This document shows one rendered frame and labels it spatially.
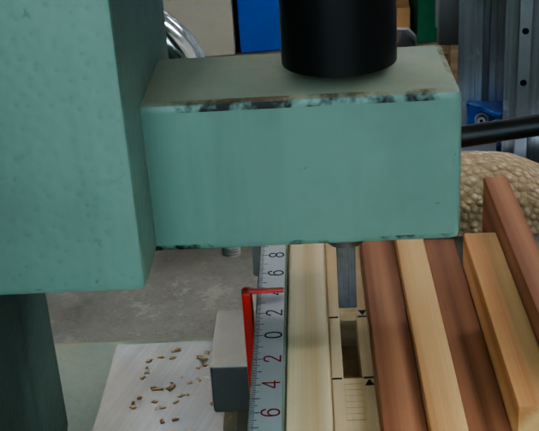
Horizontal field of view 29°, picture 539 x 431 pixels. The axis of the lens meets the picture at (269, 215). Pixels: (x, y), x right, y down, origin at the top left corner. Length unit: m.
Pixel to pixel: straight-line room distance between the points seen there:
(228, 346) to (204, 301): 1.78
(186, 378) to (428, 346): 0.30
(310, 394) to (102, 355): 0.35
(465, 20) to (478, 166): 0.61
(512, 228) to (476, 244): 0.02
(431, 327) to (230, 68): 0.15
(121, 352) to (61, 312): 1.72
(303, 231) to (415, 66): 0.09
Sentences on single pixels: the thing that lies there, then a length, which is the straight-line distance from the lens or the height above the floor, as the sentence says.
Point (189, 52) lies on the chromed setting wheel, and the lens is 0.60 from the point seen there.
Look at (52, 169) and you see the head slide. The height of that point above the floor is 1.06.
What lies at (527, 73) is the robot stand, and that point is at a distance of 1.24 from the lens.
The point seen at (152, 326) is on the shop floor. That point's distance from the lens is 2.39.
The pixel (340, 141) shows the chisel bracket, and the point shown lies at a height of 1.05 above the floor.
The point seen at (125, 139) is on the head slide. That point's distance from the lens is 0.42.
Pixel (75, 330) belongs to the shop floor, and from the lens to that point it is 2.42.
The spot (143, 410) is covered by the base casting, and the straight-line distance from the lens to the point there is 0.72.
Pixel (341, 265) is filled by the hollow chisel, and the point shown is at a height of 0.97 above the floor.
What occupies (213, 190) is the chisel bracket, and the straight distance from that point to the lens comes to 0.46.
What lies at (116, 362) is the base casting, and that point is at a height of 0.80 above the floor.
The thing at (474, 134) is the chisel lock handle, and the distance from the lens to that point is 0.49.
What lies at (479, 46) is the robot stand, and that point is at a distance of 1.33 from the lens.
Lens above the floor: 1.21
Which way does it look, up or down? 25 degrees down
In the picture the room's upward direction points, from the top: 4 degrees counter-clockwise
